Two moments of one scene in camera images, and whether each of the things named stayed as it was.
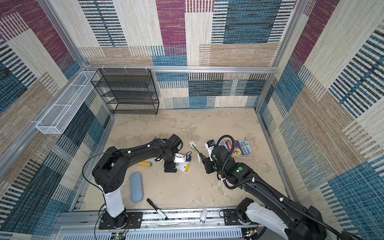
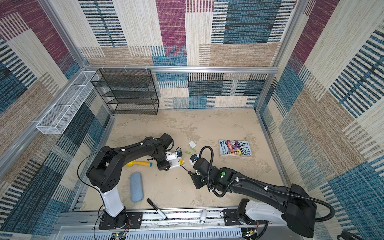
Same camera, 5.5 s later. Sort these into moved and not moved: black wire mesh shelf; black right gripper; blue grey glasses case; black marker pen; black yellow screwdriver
Moved: black right gripper; black yellow screwdriver
Not moved: black marker pen; black wire mesh shelf; blue grey glasses case
